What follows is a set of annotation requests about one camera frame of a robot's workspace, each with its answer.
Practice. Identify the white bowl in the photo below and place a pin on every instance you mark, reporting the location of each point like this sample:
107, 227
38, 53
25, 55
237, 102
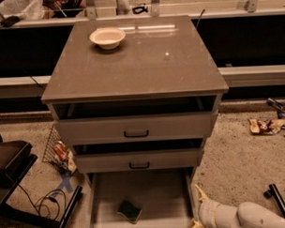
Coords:
107, 38

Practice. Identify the black cart frame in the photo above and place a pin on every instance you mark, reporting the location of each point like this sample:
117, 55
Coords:
16, 160

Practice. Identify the white plastic bag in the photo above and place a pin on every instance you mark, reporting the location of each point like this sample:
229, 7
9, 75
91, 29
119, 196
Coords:
24, 9

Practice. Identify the blue snack packet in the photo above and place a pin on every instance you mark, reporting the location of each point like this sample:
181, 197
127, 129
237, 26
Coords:
278, 107

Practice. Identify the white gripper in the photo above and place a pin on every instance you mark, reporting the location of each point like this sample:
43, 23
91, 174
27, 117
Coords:
206, 212

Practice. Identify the grey drawer cabinet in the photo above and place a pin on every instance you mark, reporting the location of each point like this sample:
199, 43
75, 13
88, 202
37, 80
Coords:
161, 67

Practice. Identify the black clip on ledge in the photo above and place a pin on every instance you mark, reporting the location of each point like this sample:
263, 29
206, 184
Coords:
139, 10

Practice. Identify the wire mesh basket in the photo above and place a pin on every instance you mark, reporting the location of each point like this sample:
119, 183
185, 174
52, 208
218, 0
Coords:
68, 166

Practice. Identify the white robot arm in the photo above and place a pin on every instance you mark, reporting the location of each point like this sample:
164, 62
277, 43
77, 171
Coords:
247, 215

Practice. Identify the crumpled snack wrapper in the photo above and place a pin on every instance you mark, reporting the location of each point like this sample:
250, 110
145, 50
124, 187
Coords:
266, 127

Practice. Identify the black bar on floor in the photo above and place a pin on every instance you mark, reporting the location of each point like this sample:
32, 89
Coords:
273, 192

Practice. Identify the bottom open grey drawer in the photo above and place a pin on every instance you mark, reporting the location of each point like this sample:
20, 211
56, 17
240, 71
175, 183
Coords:
164, 196

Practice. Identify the middle grey drawer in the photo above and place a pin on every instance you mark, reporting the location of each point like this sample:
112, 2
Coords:
136, 161

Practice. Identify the orange snack packet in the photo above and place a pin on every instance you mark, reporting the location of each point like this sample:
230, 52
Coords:
60, 151

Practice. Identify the green yellow sponge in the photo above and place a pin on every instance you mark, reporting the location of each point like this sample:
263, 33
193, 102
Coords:
129, 211

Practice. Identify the top grey drawer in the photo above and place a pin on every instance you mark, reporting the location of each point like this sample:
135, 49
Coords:
136, 128

